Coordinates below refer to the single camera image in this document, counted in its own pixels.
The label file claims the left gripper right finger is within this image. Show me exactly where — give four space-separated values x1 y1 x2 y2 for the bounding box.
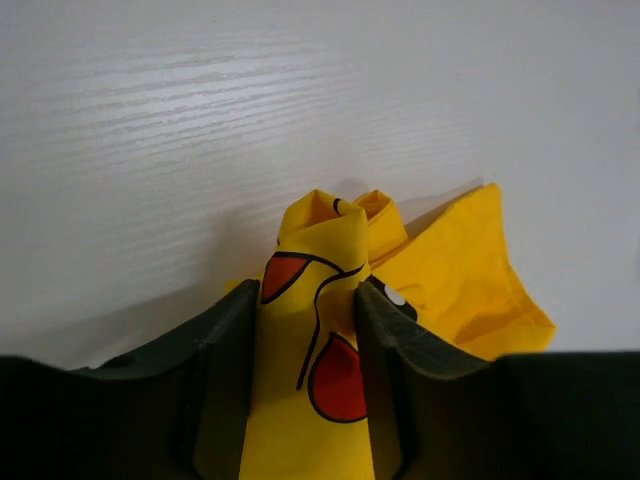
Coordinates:
355 282 505 479

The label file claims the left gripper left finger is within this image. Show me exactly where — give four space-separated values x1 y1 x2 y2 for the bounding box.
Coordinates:
72 280 259 479

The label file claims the yellow cartoon print cloth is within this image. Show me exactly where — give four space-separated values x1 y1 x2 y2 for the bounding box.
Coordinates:
240 184 555 479

